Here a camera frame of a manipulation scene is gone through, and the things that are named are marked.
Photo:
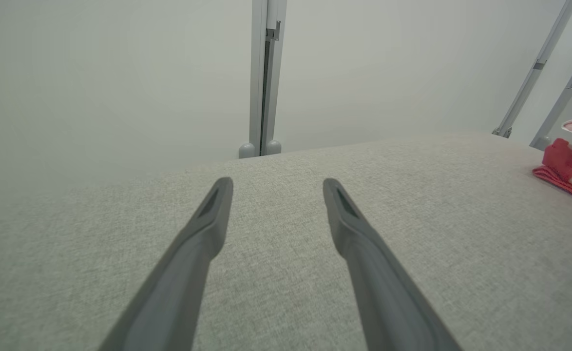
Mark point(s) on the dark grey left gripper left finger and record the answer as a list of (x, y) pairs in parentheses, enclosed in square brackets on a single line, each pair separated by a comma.
[(188, 273)]

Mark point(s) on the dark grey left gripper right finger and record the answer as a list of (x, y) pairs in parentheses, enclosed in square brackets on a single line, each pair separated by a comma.
[(378, 282)]

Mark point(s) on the red Bulls basketball jersey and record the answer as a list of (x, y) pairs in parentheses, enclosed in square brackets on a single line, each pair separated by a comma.
[(559, 161)]

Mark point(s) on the grey fabric padded platform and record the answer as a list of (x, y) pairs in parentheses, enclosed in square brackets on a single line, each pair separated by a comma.
[(276, 292)]

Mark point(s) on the grey aluminium partition post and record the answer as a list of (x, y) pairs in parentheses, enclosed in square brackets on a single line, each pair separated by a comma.
[(539, 58), (257, 73), (564, 100)]

